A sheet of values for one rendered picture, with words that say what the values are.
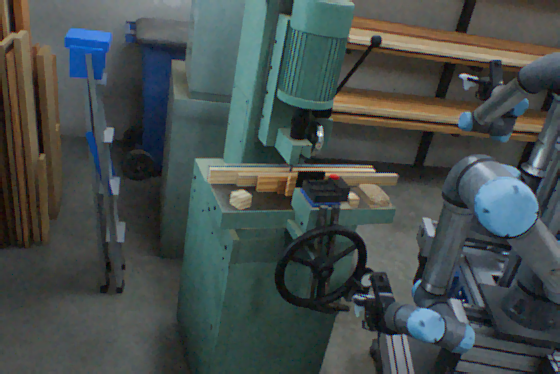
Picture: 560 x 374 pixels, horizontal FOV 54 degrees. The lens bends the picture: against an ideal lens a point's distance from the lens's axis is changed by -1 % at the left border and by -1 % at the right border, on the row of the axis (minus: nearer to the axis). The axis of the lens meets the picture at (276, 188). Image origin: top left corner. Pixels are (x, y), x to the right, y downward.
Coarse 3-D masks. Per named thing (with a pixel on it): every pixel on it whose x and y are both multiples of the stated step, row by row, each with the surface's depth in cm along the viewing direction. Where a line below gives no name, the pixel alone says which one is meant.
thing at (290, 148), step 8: (280, 128) 180; (288, 128) 181; (280, 136) 179; (288, 136) 175; (280, 144) 179; (288, 144) 172; (296, 144) 170; (304, 144) 171; (280, 152) 179; (288, 152) 172; (296, 152) 171; (304, 152) 172; (288, 160) 173; (296, 160) 173
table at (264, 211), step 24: (216, 192) 169; (264, 192) 175; (216, 216) 165; (240, 216) 162; (264, 216) 165; (288, 216) 168; (360, 216) 178; (384, 216) 181; (312, 240) 163; (336, 240) 166
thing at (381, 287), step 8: (376, 272) 149; (384, 272) 150; (376, 280) 147; (384, 280) 148; (376, 288) 146; (384, 288) 147; (376, 296) 146; (384, 296) 145; (392, 296) 146; (384, 304) 144
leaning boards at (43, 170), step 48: (0, 0) 252; (0, 48) 229; (48, 48) 269; (0, 96) 246; (48, 96) 271; (0, 144) 249; (48, 144) 278; (0, 192) 262; (48, 192) 291; (0, 240) 266; (48, 240) 280
